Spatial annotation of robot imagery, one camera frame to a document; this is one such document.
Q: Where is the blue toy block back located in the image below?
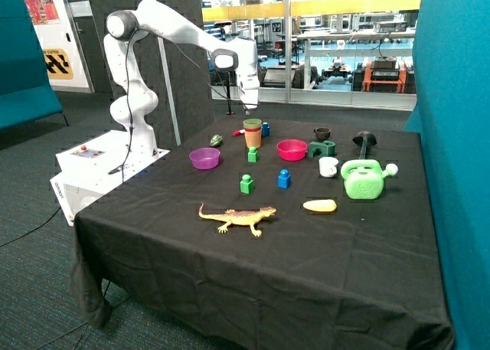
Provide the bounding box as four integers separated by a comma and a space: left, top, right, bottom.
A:
261, 122, 270, 137

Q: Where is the teal sofa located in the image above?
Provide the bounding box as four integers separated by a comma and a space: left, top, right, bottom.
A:
0, 0, 64, 130

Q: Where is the green toy block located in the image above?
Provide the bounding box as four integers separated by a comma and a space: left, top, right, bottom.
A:
240, 174, 254, 195
247, 147, 259, 163

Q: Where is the blue toy block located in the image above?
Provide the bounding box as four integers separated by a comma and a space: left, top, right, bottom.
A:
261, 122, 270, 137
277, 168, 291, 189

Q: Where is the dark green arch block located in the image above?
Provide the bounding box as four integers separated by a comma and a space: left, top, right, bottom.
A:
307, 140, 336, 158

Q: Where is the red wall poster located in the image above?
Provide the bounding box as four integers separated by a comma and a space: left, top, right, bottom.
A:
24, 0, 60, 25

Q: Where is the yellow plastic cup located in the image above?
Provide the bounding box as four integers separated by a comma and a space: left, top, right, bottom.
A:
244, 129, 262, 149

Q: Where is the teal partition panel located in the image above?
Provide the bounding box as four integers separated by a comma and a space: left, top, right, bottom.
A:
405, 0, 489, 349

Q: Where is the green toy pepper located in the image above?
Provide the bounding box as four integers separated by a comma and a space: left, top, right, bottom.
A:
210, 134, 224, 148

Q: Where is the green toy block front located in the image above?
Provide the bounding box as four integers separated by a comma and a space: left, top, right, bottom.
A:
240, 174, 254, 195

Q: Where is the dark brown small pot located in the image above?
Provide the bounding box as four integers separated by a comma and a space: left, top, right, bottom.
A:
314, 127, 331, 142

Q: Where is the blue toy block front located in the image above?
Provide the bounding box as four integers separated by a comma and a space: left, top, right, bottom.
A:
277, 168, 291, 189

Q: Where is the black tablecloth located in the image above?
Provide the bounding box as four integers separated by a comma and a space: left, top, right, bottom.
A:
70, 118, 455, 349

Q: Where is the white small cup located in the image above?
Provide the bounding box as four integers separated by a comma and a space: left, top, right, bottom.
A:
318, 156, 338, 178

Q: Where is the green plastic cup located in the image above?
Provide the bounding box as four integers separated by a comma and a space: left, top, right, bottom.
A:
243, 118, 262, 129

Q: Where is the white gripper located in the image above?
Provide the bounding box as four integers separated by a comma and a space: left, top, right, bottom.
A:
237, 74, 260, 110

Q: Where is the white robot control box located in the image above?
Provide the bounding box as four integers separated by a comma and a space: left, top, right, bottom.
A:
51, 130, 168, 226

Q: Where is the green toy watering can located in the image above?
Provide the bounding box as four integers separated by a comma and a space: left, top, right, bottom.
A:
341, 159, 398, 200

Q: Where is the red plastic cup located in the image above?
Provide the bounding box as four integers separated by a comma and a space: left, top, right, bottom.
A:
243, 126, 262, 132

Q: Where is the yellow toy corn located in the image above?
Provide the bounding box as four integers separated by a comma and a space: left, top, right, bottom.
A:
302, 199, 337, 213

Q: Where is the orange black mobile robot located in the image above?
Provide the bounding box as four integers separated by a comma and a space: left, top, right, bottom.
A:
361, 57, 407, 93

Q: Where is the pink plastic bowl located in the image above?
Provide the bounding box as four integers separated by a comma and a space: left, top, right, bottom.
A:
276, 139, 308, 162

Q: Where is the yellow black sign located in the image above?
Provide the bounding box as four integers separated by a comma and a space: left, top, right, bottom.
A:
43, 48, 74, 80

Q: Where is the orange toy lizard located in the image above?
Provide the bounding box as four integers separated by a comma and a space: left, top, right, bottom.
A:
198, 203, 277, 237

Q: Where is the white lab table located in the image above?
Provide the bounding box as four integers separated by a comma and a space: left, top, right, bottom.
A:
297, 29, 416, 89

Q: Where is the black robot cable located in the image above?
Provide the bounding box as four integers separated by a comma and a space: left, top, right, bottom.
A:
108, 28, 248, 182

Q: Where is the purple plastic bowl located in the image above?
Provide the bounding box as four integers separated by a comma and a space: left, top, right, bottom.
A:
189, 147, 221, 170

